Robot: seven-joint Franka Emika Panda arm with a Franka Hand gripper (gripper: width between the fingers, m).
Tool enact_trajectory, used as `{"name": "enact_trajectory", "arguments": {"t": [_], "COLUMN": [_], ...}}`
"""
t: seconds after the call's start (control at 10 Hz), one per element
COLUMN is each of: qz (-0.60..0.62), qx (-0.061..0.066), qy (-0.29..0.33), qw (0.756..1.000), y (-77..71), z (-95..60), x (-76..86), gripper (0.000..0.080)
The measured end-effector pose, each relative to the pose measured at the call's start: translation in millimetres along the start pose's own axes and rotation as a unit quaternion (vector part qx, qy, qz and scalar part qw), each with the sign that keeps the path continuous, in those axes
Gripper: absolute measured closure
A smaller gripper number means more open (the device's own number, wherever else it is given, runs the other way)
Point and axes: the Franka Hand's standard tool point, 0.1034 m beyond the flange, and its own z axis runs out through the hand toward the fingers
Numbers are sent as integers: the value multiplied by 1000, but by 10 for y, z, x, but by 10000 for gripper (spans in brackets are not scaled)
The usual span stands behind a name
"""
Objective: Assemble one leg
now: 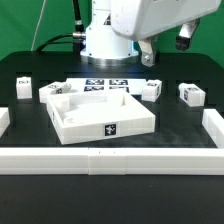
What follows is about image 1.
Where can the white fiducial marker sheet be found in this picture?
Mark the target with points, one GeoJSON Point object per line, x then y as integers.
{"type": "Point", "coordinates": [132, 86]}

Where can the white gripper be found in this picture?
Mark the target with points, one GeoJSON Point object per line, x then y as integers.
{"type": "Point", "coordinates": [141, 19]}

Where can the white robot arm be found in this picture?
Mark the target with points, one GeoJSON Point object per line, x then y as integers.
{"type": "Point", "coordinates": [103, 45]}

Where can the white square tabletop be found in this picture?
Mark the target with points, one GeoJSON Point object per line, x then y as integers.
{"type": "Point", "coordinates": [98, 115]}

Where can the white U-shaped obstacle fence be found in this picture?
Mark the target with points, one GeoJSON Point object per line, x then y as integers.
{"type": "Point", "coordinates": [105, 161]}

